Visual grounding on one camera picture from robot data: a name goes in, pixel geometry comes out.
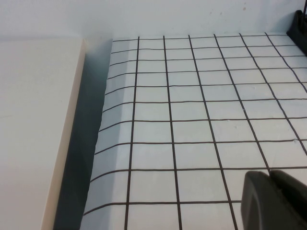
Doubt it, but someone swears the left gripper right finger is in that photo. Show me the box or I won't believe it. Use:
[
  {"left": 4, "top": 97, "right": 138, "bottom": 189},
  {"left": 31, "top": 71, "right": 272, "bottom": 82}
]
[{"left": 270, "top": 169, "right": 307, "bottom": 223}]

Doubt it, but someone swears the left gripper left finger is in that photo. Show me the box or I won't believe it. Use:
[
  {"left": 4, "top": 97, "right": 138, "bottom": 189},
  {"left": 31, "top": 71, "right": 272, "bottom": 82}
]
[{"left": 240, "top": 170, "right": 307, "bottom": 230}]

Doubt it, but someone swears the white black-grid table mat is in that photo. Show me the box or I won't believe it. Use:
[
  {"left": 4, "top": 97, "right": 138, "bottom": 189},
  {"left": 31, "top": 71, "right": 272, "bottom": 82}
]
[{"left": 83, "top": 32, "right": 307, "bottom": 230}]

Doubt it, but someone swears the black plastic drip tray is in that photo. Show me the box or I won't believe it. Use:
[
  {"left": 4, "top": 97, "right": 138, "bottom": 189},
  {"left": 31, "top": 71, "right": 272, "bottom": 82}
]
[{"left": 286, "top": 10, "right": 307, "bottom": 57}]

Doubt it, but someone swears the cream side board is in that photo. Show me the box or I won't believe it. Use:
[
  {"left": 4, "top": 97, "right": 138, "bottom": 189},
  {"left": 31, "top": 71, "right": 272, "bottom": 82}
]
[{"left": 0, "top": 35, "right": 87, "bottom": 230}]

